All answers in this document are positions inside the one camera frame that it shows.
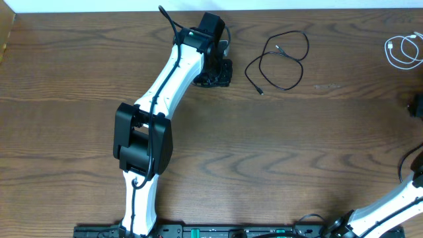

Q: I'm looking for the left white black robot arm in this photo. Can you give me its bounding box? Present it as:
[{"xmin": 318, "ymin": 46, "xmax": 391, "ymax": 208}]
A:
[{"xmin": 113, "ymin": 28, "xmax": 232, "ymax": 237}]

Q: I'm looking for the white USB cable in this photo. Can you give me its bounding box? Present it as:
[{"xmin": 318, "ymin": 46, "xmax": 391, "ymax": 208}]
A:
[{"xmin": 383, "ymin": 31, "xmax": 423, "ymax": 71}]

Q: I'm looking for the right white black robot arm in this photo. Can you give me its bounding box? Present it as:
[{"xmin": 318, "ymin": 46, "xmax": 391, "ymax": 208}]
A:
[{"xmin": 323, "ymin": 144, "xmax": 422, "ymax": 238}]

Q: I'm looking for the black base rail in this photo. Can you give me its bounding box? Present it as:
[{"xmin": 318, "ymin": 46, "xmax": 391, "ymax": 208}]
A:
[{"xmin": 72, "ymin": 223, "xmax": 406, "ymax": 238}]

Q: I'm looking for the cardboard panel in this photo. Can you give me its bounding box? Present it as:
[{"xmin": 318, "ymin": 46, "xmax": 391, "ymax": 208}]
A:
[{"xmin": 0, "ymin": 0, "xmax": 16, "ymax": 61}]

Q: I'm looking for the black USB cable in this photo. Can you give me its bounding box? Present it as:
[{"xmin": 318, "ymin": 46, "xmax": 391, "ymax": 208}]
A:
[{"xmin": 244, "ymin": 30, "xmax": 310, "ymax": 96}]

